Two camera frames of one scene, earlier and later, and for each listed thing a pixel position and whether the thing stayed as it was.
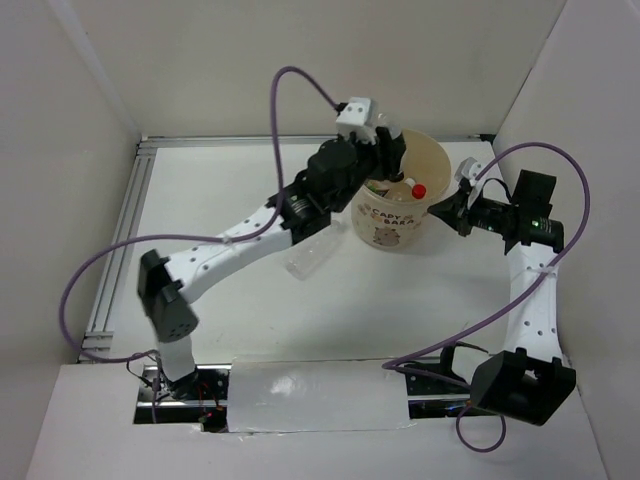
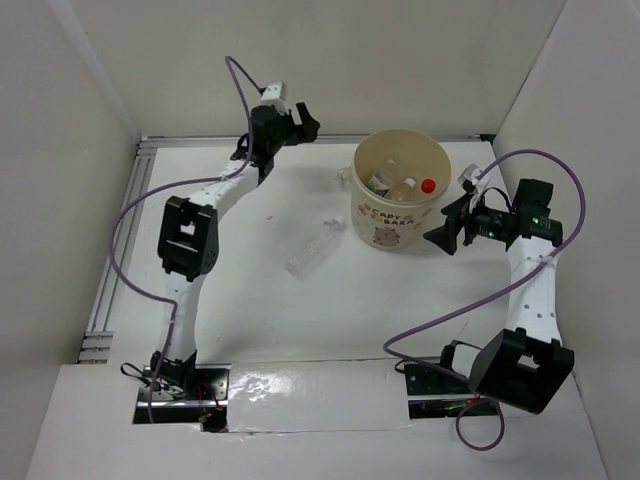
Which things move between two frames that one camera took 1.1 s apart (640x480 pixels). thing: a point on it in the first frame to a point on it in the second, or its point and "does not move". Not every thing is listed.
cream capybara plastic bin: (393, 213) does not move
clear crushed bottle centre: (316, 253) does not move
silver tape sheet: (312, 395) does not move
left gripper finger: (391, 151) to (310, 126)
